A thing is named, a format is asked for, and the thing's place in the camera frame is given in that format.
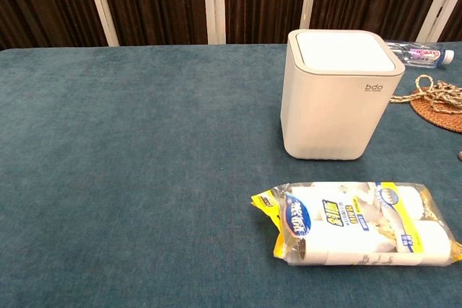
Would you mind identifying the teal velvet table cloth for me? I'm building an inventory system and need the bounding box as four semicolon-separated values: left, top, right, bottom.
0;43;462;308

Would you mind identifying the clear plastic water bottle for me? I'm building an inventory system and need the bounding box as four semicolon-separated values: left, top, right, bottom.
383;39;456;70

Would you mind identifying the plastic pack of white rolls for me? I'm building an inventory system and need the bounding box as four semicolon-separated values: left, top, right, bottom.
250;181;462;268

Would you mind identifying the white plastic box lid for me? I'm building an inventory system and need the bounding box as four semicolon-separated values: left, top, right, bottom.
295;32;399;73

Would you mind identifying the beige braided rope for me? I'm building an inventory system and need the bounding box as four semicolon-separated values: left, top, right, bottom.
389;74;462;114

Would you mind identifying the round woven rattan coaster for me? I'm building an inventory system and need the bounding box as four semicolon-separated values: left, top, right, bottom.
409;87;462;130

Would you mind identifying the white plastic trash bin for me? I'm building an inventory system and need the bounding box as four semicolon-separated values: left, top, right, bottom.
282;29;406;162

